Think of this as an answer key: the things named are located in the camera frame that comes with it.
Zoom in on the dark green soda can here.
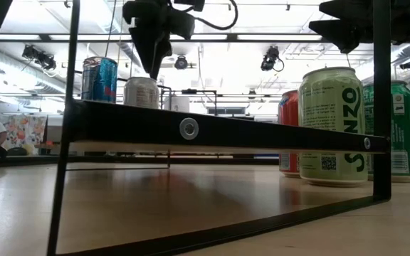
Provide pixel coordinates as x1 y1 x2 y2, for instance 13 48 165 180
363 80 410 183

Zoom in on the floral print cloth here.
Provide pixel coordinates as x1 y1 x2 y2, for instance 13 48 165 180
0 113 48 154

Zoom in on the red Fanta can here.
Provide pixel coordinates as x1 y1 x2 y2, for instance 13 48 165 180
278 89 302 178

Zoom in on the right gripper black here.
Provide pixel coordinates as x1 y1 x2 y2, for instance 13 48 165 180
308 0 410 54

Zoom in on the blue energy drink can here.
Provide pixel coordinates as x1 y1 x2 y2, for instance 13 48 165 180
81 55 119 104

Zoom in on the pale silver beverage can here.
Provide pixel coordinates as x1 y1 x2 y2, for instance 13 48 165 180
123 76 160 110

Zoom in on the black ceiling rail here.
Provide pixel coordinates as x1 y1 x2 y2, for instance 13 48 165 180
0 33 410 44

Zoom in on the black table frame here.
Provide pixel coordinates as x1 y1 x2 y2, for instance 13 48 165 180
0 137 410 174

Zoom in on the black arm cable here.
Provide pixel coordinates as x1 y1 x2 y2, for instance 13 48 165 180
194 0 239 31

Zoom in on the light green Sanzo can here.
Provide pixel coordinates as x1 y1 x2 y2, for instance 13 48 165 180
297 66 369 188

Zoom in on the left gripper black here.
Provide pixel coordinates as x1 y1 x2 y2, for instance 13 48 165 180
122 0 196 80

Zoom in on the black-framed wooden shelf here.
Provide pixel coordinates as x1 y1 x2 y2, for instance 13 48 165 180
46 0 393 256

